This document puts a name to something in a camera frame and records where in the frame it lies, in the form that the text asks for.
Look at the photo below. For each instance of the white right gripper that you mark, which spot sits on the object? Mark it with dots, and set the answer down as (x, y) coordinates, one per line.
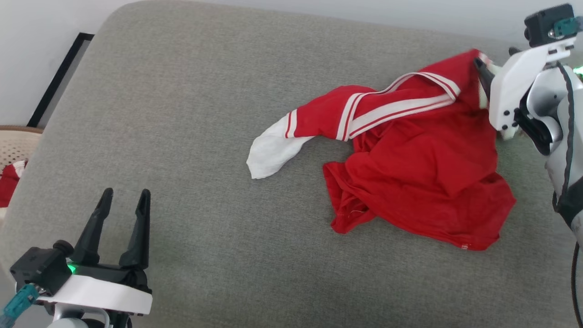
(508, 95)

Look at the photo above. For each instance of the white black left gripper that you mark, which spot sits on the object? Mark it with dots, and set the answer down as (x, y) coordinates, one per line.
(104, 291)

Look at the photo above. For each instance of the red white basketball jersey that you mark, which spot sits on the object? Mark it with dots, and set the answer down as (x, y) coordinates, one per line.
(423, 173)

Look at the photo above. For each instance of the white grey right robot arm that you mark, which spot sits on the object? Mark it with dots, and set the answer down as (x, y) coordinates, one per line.
(546, 91)

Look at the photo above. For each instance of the red white garment in basket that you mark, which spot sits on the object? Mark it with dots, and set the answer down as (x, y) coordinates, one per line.
(8, 182)

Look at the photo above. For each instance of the beige plastic laundry basket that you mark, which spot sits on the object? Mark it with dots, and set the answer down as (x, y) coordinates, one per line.
(13, 146)

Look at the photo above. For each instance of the grey fabric sofa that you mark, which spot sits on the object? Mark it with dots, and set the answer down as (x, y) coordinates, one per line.
(205, 114)

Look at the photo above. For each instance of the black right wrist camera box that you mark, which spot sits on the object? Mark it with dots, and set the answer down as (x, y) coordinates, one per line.
(542, 25)

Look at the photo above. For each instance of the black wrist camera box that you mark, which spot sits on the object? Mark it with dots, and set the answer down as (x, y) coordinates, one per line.
(542, 25)
(38, 271)

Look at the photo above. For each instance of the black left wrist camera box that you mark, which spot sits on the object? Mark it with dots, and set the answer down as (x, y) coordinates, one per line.
(38, 271)

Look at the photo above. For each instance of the teal right camera plug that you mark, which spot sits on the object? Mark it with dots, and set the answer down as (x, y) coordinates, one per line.
(569, 26)

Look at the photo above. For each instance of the teal camera plug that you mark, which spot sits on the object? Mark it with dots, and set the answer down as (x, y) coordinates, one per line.
(569, 26)
(18, 300)

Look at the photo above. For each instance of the teal left camera plug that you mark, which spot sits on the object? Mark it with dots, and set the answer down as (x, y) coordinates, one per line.
(18, 300)

